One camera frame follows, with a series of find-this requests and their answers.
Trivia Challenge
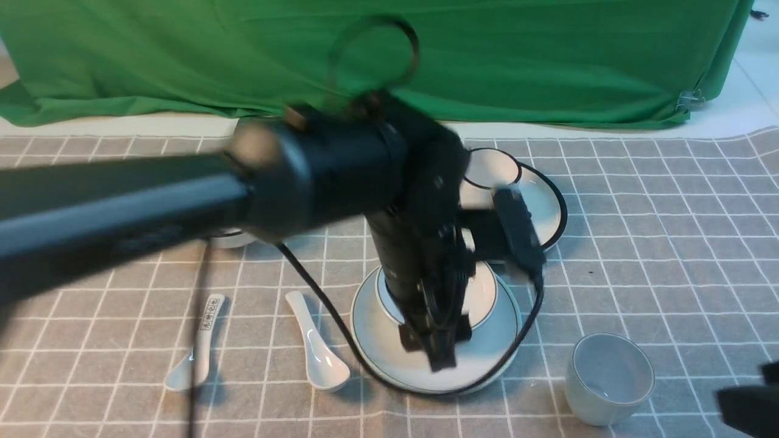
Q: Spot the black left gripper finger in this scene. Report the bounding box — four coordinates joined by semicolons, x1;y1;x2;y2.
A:
399;322;427;352
426;316;472;372

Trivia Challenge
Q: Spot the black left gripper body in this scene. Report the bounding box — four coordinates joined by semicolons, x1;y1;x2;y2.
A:
364;201;477;353

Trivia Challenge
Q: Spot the plain white ceramic spoon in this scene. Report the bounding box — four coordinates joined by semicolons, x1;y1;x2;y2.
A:
285;291;351;392

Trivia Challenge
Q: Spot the pale green-rimmed bowl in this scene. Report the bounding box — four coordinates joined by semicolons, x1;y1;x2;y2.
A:
375;262;497;329

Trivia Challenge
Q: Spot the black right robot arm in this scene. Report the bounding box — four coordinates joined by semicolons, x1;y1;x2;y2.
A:
715;361;778;437

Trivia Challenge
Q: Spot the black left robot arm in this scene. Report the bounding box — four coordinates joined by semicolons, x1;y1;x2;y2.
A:
1;91;459;316

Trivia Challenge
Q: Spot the pale green-rimmed plate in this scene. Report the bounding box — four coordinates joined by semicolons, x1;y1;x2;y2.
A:
351;267;523;394

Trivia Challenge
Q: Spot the black-rimmed white cup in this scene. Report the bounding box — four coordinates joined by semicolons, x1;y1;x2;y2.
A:
459;148;522;210

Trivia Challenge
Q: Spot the black-rimmed cartoon plate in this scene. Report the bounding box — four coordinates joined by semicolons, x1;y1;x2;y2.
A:
512;158;568;251

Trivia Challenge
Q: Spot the pale green cup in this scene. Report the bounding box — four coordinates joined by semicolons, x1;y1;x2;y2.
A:
564;333;655;427

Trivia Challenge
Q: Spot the black-rimmed white bowl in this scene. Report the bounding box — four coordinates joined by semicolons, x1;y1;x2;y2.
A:
208;228;256;249

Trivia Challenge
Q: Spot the green backdrop cloth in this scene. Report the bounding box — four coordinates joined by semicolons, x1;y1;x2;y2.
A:
1;1;752;128

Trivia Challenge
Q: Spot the white spoon with characters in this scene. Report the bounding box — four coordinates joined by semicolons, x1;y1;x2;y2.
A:
164;293;226;392

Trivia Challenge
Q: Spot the grey checked tablecloth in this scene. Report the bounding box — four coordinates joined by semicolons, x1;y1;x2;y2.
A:
2;128;778;437

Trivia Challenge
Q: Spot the metal binder clip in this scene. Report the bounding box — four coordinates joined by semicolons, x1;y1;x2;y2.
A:
674;89;707;112

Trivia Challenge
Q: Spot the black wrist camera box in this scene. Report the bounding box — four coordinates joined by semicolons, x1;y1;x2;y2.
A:
457;186;547;277

